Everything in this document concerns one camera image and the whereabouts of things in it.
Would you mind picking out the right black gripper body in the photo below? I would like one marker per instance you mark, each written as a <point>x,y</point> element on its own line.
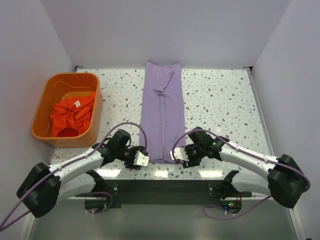
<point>195,154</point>

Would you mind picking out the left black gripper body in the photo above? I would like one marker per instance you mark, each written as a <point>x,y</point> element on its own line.
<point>127,155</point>

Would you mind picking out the purple t shirt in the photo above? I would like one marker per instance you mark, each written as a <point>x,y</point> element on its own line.
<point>162,110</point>

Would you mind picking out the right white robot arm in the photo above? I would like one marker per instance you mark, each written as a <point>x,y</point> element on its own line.
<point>278,177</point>

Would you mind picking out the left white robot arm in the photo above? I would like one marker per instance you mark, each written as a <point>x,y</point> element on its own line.
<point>88,162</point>

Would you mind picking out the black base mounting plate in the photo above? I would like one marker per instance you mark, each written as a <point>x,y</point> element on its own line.
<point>115,193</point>

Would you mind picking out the orange t shirt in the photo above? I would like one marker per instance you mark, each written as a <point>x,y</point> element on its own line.
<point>72,114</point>

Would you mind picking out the orange plastic bin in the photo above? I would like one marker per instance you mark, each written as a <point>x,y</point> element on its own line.
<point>60,87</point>

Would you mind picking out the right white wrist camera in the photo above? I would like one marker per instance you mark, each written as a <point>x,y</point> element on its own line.
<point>179,155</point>

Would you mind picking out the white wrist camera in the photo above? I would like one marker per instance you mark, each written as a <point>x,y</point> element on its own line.
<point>179,155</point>
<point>141,159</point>

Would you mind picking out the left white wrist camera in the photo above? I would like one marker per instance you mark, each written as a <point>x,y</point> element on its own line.
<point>141,159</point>

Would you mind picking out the aluminium frame rail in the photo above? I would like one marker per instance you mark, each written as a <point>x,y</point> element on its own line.
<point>279,190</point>

